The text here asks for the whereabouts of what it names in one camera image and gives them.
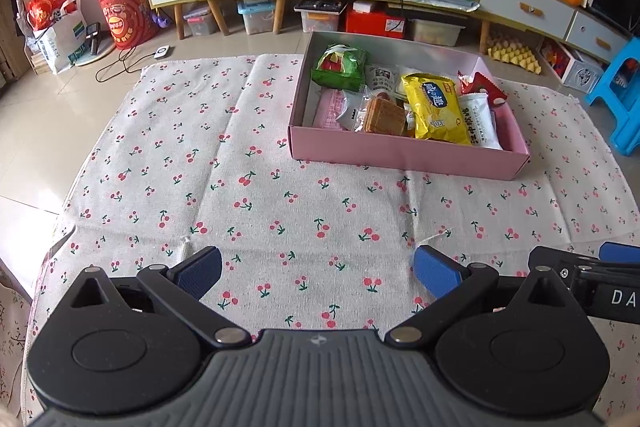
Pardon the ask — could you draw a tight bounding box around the clear rice cracker packet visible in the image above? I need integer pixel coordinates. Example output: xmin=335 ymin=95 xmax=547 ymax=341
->
xmin=336 ymin=91 xmax=371 ymax=132

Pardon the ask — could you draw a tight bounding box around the red snack packet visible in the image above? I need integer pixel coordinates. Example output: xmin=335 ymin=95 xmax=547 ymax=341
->
xmin=457 ymin=71 xmax=508 ymax=108

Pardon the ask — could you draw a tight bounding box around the blue plastic stool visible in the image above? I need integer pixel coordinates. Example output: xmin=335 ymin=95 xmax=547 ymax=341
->
xmin=585 ymin=37 xmax=640 ymax=158

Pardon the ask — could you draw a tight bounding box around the red box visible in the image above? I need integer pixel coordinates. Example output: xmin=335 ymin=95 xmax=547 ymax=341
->
xmin=345 ymin=2 xmax=408 ymax=40

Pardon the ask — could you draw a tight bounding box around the grey lidded storage bin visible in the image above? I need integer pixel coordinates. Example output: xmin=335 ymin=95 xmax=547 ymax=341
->
xmin=294 ymin=0 xmax=348 ymax=32

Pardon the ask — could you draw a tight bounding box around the red gift bag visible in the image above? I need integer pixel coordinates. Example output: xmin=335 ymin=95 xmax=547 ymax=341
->
xmin=95 ymin=0 xmax=158 ymax=50
xmin=27 ymin=0 xmax=71 ymax=30

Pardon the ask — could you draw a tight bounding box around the white grey snack packet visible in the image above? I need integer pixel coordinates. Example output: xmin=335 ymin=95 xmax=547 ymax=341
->
xmin=459 ymin=93 xmax=505 ymax=151

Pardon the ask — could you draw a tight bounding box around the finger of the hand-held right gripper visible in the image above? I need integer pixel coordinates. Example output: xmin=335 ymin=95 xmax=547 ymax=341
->
xmin=527 ymin=246 xmax=603 ymax=280
xmin=599 ymin=242 xmax=640 ymax=264

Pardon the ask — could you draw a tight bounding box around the pink snack packet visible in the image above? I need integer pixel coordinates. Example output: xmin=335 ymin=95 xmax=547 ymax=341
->
xmin=312 ymin=88 xmax=351 ymax=130

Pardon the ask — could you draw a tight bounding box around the large clear storage bin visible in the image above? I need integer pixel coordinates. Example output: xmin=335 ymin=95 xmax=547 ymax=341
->
xmin=407 ymin=17 xmax=468 ymax=48

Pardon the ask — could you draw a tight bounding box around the white shopping bag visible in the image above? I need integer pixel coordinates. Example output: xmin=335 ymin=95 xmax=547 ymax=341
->
xmin=22 ymin=0 xmax=83 ymax=75

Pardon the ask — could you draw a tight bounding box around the clear wafer packet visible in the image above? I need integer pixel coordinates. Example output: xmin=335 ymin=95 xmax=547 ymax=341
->
xmin=355 ymin=94 xmax=408 ymax=136

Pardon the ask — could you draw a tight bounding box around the blue lidded storage bin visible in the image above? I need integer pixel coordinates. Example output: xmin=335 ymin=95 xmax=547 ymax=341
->
xmin=236 ymin=0 xmax=283 ymax=35

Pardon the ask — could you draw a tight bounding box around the pink cardboard box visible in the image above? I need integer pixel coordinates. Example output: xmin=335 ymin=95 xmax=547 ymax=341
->
xmin=287 ymin=31 xmax=531 ymax=182

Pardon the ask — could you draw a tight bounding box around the yellow egg tray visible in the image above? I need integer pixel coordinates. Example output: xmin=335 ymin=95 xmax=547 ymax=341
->
xmin=487 ymin=34 xmax=543 ymax=75

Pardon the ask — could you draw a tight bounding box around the green snack packet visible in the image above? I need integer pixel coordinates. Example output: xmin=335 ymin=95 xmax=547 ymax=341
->
xmin=311 ymin=44 xmax=368 ymax=92

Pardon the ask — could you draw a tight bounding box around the yellow biscuit packet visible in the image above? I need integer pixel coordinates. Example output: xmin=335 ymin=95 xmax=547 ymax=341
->
xmin=400 ymin=73 xmax=473 ymax=145

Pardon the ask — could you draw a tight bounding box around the small clear storage bin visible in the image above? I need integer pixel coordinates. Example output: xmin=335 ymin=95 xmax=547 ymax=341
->
xmin=182 ymin=2 xmax=226 ymax=38

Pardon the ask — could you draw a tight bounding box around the floral print cloth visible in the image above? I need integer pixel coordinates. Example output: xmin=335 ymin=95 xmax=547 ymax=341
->
xmin=0 ymin=277 xmax=33 ymax=408

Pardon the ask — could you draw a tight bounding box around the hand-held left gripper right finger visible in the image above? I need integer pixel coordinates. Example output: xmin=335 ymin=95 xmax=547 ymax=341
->
xmin=385 ymin=244 xmax=576 ymax=348

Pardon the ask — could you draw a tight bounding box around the white cake packet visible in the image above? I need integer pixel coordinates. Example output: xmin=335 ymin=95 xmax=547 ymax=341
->
xmin=365 ymin=63 xmax=408 ymax=100

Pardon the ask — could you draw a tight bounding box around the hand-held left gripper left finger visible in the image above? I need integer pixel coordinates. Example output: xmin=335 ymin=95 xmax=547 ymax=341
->
xmin=67 ymin=246 xmax=252 ymax=349

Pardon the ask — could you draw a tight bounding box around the black device on white base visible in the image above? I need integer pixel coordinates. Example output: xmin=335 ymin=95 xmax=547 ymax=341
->
xmin=75 ymin=22 xmax=116 ymax=68

